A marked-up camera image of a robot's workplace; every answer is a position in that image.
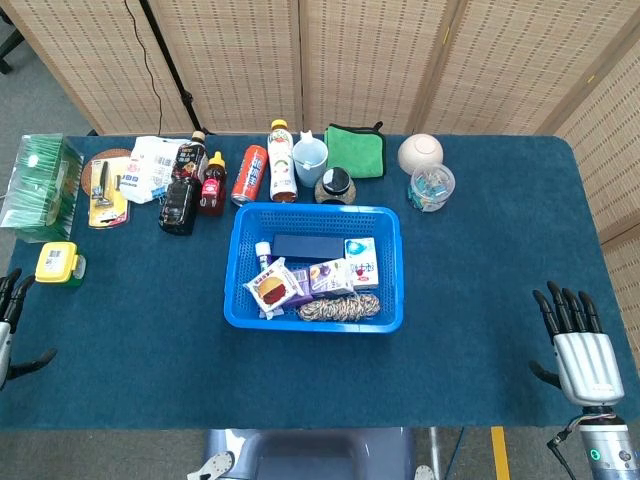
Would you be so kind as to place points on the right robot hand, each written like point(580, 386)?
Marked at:
point(585, 360)

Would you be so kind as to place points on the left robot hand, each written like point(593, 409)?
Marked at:
point(5, 345)

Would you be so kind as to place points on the purple packaged item with ring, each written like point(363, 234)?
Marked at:
point(327, 277)

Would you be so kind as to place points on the burger picture snack packet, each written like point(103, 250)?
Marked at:
point(272, 290)

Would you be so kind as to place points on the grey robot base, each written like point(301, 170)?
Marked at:
point(310, 450)

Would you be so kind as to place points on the yellow lidded green box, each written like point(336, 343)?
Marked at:
point(55, 260)

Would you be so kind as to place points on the blue felt tablecloth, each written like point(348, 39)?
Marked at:
point(150, 360)

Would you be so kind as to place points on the green transparent plastic box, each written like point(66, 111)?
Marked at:
point(35, 190)

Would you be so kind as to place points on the white table leg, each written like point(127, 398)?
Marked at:
point(435, 447)

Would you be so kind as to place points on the razor in yellow blister pack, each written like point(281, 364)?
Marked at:
point(107, 200)

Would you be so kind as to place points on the white perforated foot plate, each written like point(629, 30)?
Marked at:
point(215, 465)
point(424, 473)

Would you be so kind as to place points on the round woven coaster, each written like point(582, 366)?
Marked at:
point(92, 167)

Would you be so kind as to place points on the blue binder clip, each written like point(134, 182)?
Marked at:
point(159, 193)

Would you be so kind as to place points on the dark soy sauce bottle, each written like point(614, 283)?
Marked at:
point(180, 205)

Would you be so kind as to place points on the clear jar of clips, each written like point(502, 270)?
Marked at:
point(432, 192)

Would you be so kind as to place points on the white printed plastic bag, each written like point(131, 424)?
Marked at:
point(147, 167)

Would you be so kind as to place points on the white milk carton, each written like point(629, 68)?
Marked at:
point(362, 265)

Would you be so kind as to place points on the red bottle with yellow cap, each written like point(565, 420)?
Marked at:
point(213, 192)

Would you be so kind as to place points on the blue plastic basket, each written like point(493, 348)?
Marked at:
point(240, 225)

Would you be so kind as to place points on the beige bowl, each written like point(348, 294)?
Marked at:
point(420, 152)

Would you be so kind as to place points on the plain purple box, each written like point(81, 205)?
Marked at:
point(301, 280)

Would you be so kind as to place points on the red soda can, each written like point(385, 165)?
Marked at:
point(250, 175)

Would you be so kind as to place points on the navy blue box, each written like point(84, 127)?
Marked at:
point(307, 247)

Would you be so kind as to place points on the black chair base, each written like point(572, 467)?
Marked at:
point(6, 45)

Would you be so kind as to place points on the glass jar with black lid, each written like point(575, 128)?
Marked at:
point(335, 182)

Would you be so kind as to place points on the green microfiber cloth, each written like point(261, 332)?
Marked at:
point(355, 150)

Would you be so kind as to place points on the black tripod pole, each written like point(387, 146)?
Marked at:
point(172, 70)

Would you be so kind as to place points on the white juice bottle yellow cap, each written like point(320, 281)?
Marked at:
point(281, 165)

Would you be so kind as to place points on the light blue cup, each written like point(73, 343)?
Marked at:
point(310, 172)

